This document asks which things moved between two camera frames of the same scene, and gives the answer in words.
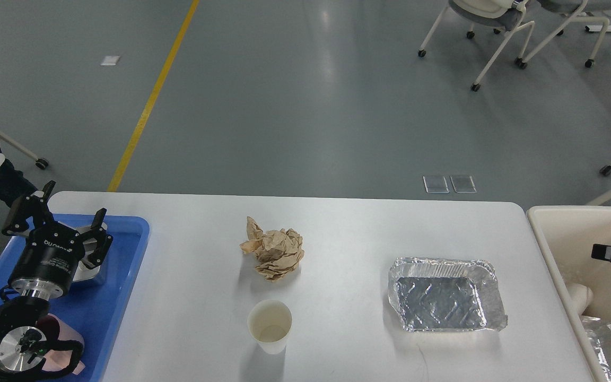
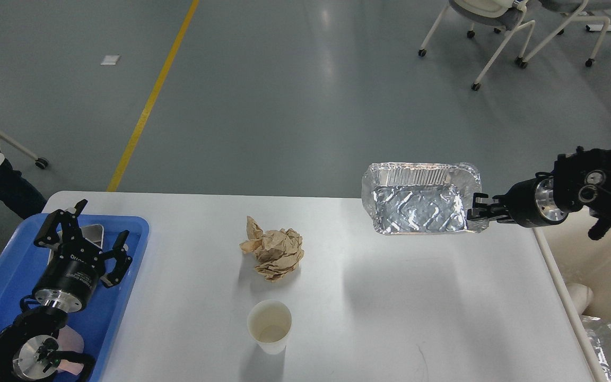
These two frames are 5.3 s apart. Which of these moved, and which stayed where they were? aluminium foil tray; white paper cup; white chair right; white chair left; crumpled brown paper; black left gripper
Moved: black left gripper; aluminium foil tray
Stayed: white paper cup; white chair left; white chair right; crumpled brown paper
